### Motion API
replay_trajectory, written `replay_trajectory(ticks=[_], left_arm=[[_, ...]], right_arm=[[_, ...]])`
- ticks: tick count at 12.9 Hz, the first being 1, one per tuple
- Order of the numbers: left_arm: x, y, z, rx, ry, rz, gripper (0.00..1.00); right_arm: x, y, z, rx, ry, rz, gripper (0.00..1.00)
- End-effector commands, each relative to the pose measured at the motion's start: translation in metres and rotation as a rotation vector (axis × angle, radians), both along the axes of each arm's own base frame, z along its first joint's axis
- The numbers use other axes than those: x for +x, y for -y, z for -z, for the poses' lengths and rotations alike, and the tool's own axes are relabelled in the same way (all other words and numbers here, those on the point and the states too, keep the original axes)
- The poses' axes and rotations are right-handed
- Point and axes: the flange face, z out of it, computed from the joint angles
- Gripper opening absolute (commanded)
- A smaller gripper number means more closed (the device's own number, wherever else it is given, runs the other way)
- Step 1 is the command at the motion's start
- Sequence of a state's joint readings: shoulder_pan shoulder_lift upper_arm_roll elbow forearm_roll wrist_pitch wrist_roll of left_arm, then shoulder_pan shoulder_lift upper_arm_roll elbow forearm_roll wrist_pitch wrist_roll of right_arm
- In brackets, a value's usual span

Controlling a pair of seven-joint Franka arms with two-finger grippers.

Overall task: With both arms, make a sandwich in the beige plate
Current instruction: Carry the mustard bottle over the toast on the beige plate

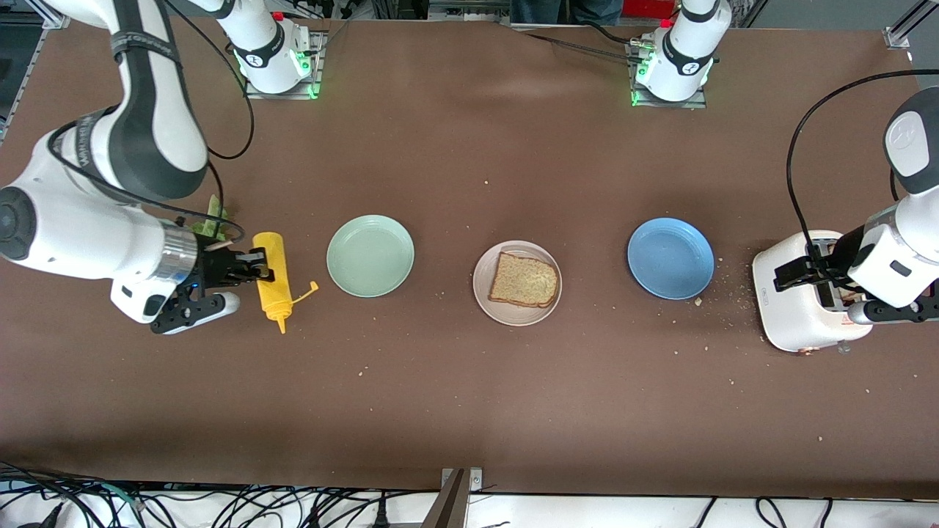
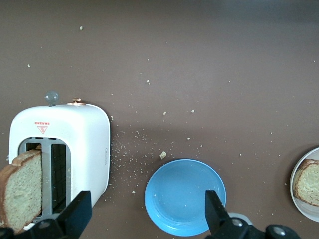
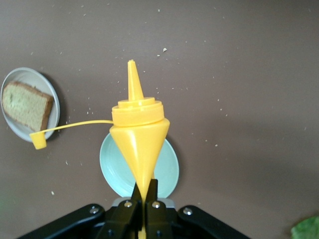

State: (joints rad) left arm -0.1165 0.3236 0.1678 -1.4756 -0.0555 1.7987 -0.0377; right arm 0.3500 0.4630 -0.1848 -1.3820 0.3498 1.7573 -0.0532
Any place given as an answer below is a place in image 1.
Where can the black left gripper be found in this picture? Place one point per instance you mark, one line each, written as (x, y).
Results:
(843, 256)

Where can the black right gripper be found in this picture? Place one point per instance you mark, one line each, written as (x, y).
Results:
(215, 269)

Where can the yellow mustard squeeze bottle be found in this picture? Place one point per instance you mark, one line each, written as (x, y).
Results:
(273, 293)

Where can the brown bread slice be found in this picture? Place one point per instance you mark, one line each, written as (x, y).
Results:
(522, 280)
(851, 295)

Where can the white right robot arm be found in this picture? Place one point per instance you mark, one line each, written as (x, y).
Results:
(73, 235)

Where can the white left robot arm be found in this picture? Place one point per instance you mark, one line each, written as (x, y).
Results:
(899, 253)

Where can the light green plate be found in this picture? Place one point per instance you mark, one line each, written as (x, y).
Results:
(370, 257)

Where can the blue plate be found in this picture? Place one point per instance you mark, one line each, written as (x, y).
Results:
(670, 258)

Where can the beige plate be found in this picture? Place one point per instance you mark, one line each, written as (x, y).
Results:
(513, 314)

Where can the green lettuce leaf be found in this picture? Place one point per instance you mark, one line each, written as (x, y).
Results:
(213, 226)

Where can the white toaster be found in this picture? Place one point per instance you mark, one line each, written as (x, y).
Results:
(785, 315)

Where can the brown table cover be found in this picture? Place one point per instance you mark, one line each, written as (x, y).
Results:
(440, 147)

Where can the red box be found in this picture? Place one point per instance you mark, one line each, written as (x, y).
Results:
(649, 7)

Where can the grey metal strut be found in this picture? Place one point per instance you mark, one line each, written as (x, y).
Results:
(447, 506)

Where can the grey metal equipment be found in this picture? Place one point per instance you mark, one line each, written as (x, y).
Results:
(469, 11)

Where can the person in blue jeans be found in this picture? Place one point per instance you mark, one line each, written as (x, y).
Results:
(565, 9)

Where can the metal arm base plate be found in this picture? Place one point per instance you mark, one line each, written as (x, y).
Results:
(318, 81)
(671, 104)

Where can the silver corner bracket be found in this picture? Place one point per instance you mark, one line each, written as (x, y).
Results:
(475, 480)

